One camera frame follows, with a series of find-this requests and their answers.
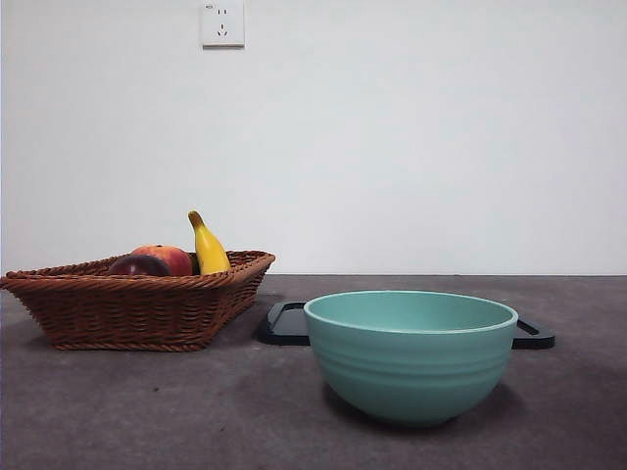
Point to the red orange peach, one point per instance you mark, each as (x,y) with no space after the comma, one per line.
(171,254)

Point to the brown wicker basket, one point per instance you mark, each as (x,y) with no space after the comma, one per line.
(132,313)

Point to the yellow banana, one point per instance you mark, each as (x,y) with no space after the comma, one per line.
(210,249)

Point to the black rectangular tray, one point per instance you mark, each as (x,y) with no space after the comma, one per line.
(284,328)

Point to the dark red plum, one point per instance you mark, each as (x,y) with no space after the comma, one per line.
(139,267)

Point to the white wall socket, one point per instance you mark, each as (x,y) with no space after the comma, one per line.
(224,24)

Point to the teal ribbed bowl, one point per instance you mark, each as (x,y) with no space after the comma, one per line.
(411,372)

